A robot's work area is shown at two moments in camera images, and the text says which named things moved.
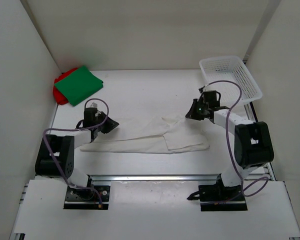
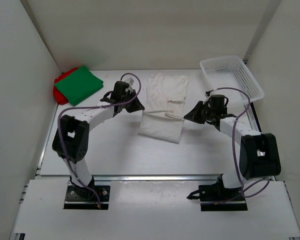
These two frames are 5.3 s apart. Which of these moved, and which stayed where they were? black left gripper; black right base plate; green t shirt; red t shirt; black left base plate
Moved: black left gripper
Stayed: green t shirt; black left base plate; red t shirt; black right base plate
